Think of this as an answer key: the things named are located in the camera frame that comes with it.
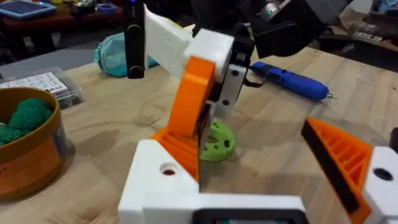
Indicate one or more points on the teal soft zip bag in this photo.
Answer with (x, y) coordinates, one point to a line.
(112, 56)

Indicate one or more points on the blue electric screwdriver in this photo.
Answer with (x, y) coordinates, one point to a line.
(292, 81)

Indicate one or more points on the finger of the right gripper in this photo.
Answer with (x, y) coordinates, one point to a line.
(231, 90)
(192, 93)

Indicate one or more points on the clear plastic box with label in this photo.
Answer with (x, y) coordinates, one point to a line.
(46, 82)

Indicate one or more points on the green disc with holes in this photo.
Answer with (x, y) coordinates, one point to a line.
(222, 146)

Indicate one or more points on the purple tape roll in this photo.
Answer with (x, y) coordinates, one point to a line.
(106, 8)

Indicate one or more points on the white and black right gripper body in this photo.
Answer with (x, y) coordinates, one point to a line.
(164, 40)

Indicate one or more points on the orange tub with green toys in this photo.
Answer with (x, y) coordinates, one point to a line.
(28, 149)

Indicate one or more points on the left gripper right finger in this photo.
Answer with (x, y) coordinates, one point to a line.
(345, 161)

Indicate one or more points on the orange ribbed wedge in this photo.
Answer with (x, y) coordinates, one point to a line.
(182, 154)

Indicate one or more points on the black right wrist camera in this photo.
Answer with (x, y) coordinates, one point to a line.
(134, 40)

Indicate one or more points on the blue flat tray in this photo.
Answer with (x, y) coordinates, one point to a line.
(25, 7)

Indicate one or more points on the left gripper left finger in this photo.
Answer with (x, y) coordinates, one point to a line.
(146, 174)

